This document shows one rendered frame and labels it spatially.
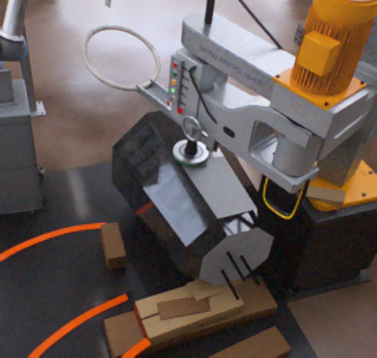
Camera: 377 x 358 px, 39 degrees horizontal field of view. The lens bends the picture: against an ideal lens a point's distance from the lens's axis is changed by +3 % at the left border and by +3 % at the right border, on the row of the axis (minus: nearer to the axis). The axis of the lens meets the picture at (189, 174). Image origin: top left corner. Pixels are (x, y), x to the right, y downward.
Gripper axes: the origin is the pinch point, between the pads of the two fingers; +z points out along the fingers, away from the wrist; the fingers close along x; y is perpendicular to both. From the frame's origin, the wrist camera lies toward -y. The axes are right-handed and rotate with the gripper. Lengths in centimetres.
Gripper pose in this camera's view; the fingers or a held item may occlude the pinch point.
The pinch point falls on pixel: (97, 0)
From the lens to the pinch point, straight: 314.9
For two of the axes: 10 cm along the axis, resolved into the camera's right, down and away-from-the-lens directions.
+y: -3.2, 7.5, -5.7
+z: -3.6, 4.7, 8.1
